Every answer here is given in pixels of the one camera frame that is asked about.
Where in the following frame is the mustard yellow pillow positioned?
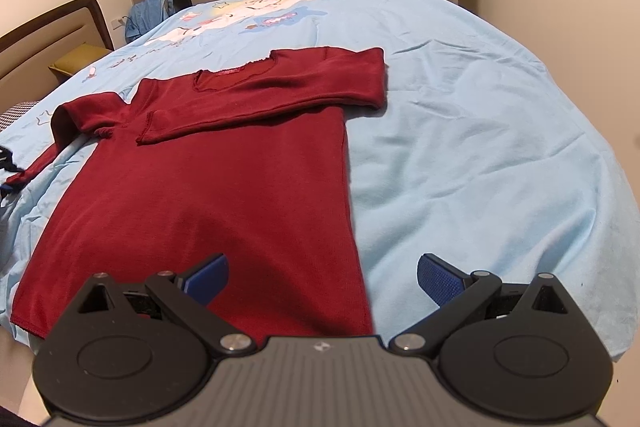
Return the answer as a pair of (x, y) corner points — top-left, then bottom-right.
(48, 43), (111, 81)

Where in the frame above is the blue clothes pile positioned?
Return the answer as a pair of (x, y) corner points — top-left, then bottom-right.
(125, 0), (175, 43)

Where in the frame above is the brown padded headboard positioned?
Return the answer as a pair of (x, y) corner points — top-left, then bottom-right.
(1, 0), (114, 112)

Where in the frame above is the checkered red white pillow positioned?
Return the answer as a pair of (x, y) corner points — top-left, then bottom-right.
(0, 101), (37, 131)

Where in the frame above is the light blue cartoon bedsheet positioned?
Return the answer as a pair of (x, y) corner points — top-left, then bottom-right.
(1, 0), (639, 358)

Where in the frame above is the dark red long-sleeve shirt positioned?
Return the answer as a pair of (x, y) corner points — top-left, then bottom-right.
(6, 46), (385, 340)

